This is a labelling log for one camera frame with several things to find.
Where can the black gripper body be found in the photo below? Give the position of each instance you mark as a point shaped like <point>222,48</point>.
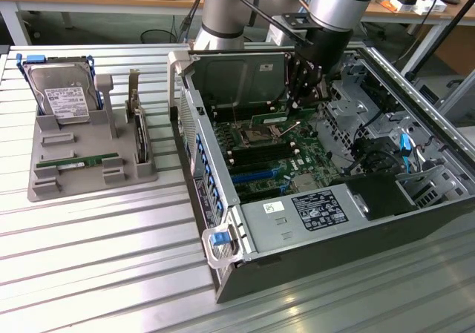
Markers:
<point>326,51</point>

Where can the green RAM stick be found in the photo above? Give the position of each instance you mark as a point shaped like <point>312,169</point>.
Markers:
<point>92,159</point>
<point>267,118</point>

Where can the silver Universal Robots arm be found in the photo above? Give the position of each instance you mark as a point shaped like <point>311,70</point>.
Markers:
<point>334,3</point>

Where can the metal socket cover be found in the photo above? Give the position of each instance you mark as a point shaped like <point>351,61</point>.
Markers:
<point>287,128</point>

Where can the perforated metal drive cage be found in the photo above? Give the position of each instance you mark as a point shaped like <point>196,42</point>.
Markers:
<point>339,136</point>

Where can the black RAM slot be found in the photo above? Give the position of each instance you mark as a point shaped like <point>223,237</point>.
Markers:
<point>241,107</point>
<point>263,156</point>
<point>259,147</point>

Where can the CPU socket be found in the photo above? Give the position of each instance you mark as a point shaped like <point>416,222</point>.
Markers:
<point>254,134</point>

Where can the thin metal locking lever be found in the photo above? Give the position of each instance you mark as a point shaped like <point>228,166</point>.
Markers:
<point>235,114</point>

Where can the green motherboard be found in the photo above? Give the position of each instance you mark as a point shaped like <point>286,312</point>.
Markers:
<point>315,155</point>

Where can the cluttered wooden desk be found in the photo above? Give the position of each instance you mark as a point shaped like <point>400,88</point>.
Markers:
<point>393,14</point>

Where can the silver chipset heatsink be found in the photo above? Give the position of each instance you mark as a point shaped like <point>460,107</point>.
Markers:
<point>304,182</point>

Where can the blue expansion slot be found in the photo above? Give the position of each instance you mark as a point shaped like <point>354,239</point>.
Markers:
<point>256,175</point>

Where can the white flat box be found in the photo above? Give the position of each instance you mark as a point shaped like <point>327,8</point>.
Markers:
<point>426,4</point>

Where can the black expansion slot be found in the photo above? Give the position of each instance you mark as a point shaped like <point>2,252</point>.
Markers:
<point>259,194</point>

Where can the black tripod pole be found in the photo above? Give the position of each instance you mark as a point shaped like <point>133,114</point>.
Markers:
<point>445,32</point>

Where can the black plastic air shroud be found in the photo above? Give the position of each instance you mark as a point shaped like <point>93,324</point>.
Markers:
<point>378,196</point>

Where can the large brown cardboard box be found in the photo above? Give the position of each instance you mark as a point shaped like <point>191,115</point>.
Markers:
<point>460,51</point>

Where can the grey power supply unit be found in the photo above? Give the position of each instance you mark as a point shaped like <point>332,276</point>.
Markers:
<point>271,229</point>

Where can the grey disk bay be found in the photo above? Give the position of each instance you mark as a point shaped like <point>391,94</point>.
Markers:
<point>430,192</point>

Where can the black graphics card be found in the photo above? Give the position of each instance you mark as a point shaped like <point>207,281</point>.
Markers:
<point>141,140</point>

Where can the blue release latch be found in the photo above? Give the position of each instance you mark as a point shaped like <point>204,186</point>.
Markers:
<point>218,239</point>

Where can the open grey PC case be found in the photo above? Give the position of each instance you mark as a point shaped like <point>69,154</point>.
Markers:
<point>334,259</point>

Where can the grey plastic parts rack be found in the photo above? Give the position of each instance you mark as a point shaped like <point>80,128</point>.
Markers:
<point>111,145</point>

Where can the hard disk in blue caddy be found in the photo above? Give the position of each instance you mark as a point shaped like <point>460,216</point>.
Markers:
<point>68,99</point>

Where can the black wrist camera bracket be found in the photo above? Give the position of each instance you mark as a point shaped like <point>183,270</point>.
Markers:
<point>297,19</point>

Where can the grey aluminium frame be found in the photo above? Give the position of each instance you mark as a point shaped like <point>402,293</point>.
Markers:
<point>460,99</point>

